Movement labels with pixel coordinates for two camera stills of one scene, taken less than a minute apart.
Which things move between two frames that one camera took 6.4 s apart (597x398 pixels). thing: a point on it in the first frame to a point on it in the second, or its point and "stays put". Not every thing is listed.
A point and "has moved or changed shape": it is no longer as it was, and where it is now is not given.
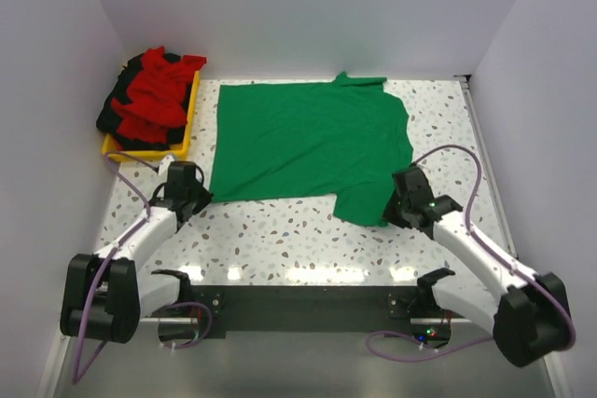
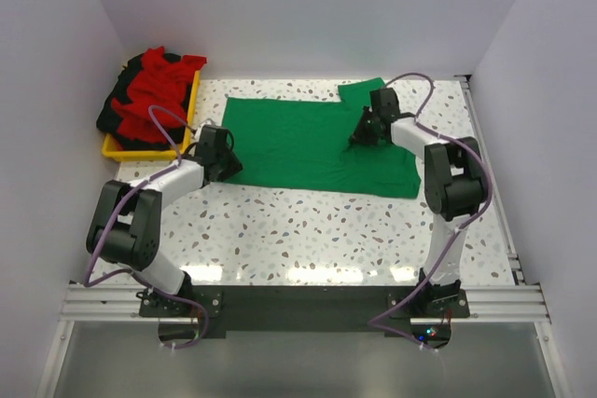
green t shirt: [341, 141] has moved or changed shape
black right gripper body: [395, 210] to [365, 130]
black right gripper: [308, 308] stays put
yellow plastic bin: [114, 152] stays put
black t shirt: [109, 124] stays put
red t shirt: [157, 98] stays put
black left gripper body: [200, 198] to [229, 165]
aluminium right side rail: [469, 91] stays put
